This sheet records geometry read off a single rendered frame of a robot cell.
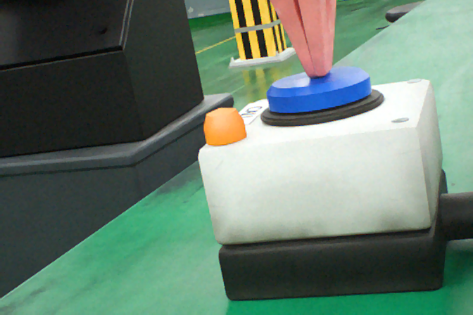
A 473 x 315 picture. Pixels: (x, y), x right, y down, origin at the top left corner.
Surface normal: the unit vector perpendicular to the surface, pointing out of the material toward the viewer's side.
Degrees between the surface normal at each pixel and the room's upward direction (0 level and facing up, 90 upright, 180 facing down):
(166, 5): 90
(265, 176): 90
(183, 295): 0
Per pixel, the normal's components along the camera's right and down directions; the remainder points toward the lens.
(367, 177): -0.28, 0.26
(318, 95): -0.05, 0.23
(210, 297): -0.19, -0.96
